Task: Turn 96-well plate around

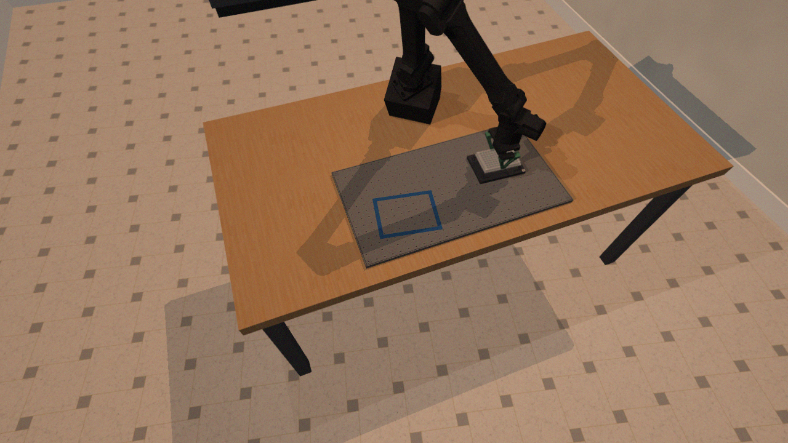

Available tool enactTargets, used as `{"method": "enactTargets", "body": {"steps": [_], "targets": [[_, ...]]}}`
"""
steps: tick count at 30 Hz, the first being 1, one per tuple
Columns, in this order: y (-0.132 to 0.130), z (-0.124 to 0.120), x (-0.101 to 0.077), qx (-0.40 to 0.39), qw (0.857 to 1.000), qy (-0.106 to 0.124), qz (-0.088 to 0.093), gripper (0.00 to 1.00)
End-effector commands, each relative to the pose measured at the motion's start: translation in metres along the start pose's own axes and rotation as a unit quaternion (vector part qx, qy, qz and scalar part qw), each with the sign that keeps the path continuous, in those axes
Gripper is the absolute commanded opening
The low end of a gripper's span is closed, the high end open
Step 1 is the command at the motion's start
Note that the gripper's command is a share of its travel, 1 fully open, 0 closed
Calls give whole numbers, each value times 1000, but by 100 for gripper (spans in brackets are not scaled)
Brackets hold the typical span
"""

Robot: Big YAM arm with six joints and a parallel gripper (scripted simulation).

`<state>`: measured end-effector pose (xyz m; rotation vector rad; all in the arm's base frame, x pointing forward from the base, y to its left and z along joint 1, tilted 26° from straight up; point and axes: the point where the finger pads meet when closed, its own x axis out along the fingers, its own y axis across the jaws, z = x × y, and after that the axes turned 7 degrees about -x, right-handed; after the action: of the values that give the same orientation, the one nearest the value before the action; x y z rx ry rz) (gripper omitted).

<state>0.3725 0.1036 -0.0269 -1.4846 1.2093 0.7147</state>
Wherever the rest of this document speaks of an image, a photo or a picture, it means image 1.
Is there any beige gridded plate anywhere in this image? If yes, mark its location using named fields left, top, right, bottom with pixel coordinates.
left=475, top=149, right=521, bottom=174

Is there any blue tape outline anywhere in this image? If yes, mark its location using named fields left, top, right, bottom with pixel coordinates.
left=372, top=190, right=443, bottom=239

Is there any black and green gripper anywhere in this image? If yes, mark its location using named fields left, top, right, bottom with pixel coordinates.
left=485, top=125, right=521, bottom=169

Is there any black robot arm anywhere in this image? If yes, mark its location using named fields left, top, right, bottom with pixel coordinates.
left=392, top=0, right=546, bottom=145

